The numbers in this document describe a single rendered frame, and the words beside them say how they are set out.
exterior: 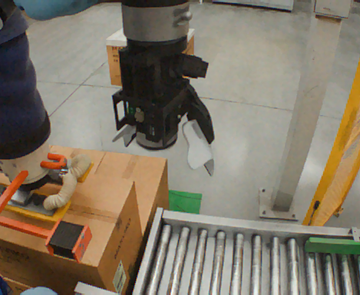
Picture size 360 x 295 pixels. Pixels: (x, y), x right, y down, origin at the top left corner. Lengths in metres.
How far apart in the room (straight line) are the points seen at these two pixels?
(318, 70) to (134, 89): 1.50
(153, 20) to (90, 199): 0.95
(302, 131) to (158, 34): 1.69
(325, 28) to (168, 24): 1.42
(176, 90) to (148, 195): 1.38
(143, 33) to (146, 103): 0.08
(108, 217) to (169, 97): 0.82
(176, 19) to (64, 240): 0.58
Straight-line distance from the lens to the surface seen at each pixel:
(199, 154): 0.42
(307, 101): 1.86
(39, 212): 1.04
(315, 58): 1.75
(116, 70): 2.57
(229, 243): 1.61
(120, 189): 1.22
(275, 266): 1.51
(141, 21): 0.34
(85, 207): 1.19
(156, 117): 0.36
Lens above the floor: 1.81
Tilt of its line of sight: 39 degrees down
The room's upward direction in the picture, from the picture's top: straight up
